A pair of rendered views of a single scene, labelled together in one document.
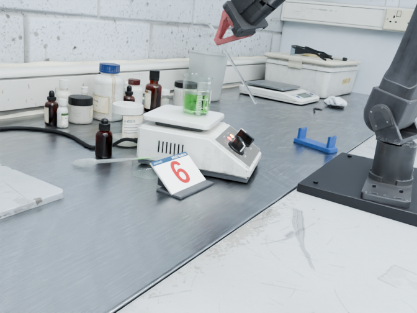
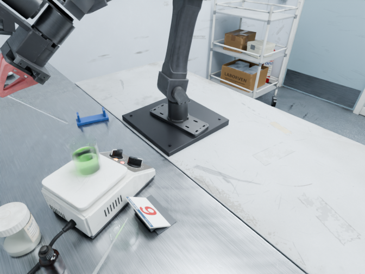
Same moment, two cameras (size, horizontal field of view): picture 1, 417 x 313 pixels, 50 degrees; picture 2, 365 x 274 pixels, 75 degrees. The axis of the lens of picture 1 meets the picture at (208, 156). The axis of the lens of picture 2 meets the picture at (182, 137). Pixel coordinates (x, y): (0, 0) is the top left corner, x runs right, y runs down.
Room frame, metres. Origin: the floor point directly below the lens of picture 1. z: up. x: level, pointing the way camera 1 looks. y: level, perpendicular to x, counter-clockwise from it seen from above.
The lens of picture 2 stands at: (0.50, 0.31, 1.32)
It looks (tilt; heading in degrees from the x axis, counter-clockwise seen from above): 36 degrees down; 288
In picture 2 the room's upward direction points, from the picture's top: 1 degrees clockwise
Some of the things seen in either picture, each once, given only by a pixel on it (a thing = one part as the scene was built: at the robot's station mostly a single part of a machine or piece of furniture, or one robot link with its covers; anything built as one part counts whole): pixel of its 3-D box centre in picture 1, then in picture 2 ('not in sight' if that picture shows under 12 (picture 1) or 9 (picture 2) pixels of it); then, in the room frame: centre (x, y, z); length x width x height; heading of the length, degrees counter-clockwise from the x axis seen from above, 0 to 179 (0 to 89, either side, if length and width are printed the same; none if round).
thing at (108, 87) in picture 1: (108, 91); not in sight; (1.05, 0.25, 0.96); 0.07 x 0.07 x 0.13
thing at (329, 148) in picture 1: (316, 139); (91, 116); (1.00, -0.24, 0.92); 0.10 x 0.03 x 0.04; 44
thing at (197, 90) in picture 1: (195, 94); (85, 155); (0.79, 0.03, 1.02); 0.06 x 0.05 x 0.08; 117
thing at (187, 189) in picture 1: (182, 173); (150, 209); (0.66, 0.04, 0.92); 0.09 x 0.06 x 0.04; 149
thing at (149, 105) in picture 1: (153, 90); not in sight; (1.19, 0.16, 0.95); 0.04 x 0.04 x 0.11
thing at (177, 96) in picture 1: (185, 94); not in sight; (1.31, 0.09, 0.94); 0.07 x 0.07 x 0.07
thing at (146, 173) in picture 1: (148, 169); (124, 232); (0.69, 0.09, 0.91); 0.06 x 0.06 x 0.02
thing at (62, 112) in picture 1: (62, 113); not in sight; (0.93, 0.32, 0.93); 0.02 x 0.02 x 0.06
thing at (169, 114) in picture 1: (185, 116); (86, 176); (0.79, 0.05, 0.98); 0.12 x 0.12 x 0.01; 77
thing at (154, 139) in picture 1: (197, 141); (100, 183); (0.78, 0.02, 0.94); 0.22 x 0.13 x 0.08; 77
